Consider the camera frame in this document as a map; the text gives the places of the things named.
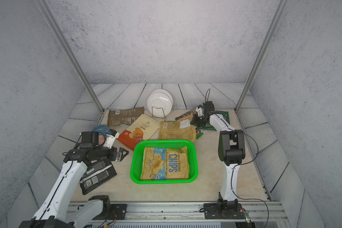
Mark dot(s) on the white plate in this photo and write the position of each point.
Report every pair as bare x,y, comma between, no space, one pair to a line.
160,98

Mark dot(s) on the cassava chips bag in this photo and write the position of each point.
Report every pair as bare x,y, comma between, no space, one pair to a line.
142,129

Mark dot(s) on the olive brown Lerna bag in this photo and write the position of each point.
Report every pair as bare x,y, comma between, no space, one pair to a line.
127,116

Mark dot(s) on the wire plate stand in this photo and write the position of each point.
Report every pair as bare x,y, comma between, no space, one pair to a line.
158,112

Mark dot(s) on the metal corner post right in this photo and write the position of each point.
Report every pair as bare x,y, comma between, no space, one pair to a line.
262,52

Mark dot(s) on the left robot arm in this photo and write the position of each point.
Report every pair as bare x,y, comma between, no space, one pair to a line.
53,211

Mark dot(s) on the tan kraft chips bag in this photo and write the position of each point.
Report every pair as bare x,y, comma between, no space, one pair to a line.
180,129

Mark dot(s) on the green white acefood bag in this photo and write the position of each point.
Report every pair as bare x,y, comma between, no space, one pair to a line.
200,133

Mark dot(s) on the brown chips bag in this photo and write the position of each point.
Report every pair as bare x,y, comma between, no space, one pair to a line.
188,115

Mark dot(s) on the metal corner post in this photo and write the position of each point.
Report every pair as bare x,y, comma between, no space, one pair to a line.
262,52
51,21

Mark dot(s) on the green Real chips bag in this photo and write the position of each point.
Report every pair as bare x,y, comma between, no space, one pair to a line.
225,116

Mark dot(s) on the black snack bag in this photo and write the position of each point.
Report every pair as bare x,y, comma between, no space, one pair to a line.
97,174

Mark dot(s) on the kettle cooked chips bag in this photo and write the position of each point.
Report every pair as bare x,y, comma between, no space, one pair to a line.
165,164

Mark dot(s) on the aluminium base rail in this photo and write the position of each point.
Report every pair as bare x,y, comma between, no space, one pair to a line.
198,214

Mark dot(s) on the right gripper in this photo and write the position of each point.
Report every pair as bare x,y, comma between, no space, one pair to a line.
194,121

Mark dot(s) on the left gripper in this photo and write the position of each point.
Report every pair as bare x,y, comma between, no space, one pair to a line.
119,156

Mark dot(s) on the metal corner post left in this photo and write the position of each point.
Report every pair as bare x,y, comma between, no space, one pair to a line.
51,21

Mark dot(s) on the green plastic basket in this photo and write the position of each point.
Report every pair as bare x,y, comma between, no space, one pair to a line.
136,168

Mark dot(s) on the blue bowl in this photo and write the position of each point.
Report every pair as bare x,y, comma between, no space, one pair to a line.
102,129

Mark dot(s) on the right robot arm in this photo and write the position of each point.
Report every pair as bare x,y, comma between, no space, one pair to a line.
231,151

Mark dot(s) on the red patterned bowl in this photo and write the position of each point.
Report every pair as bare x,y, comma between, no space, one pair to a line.
101,139

